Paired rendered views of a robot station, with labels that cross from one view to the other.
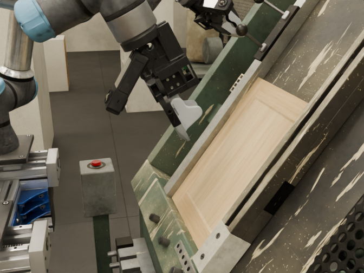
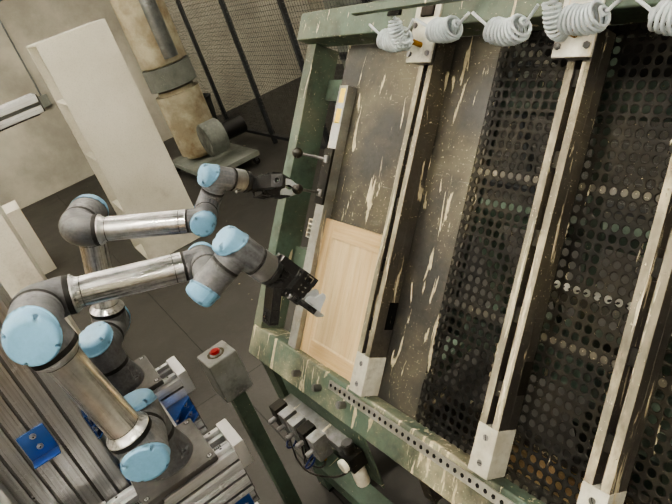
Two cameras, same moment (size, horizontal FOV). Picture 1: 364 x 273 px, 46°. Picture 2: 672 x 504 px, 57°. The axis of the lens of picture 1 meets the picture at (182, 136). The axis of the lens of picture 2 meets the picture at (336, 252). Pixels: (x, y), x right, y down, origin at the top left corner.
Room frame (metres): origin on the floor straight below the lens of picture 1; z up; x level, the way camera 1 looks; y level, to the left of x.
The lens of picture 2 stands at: (-0.62, 0.19, 2.17)
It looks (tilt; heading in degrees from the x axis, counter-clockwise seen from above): 27 degrees down; 348
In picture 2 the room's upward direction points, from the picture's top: 20 degrees counter-clockwise
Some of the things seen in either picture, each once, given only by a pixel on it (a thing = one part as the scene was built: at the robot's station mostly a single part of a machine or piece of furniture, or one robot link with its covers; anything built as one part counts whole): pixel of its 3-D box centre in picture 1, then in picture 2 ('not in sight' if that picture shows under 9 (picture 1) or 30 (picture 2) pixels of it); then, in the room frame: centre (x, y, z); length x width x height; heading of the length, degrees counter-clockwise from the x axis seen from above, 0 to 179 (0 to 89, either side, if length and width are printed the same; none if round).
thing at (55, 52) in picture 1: (45, 63); (8, 247); (6.07, 1.95, 0.36); 0.58 x 0.45 x 0.72; 102
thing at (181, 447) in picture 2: not in sight; (160, 446); (0.86, 0.53, 1.09); 0.15 x 0.15 x 0.10
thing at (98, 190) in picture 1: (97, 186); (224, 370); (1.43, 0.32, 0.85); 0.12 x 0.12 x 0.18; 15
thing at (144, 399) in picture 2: not in sight; (141, 417); (0.85, 0.53, 1.20); 0.13 x 0.12 x 0.14; 179
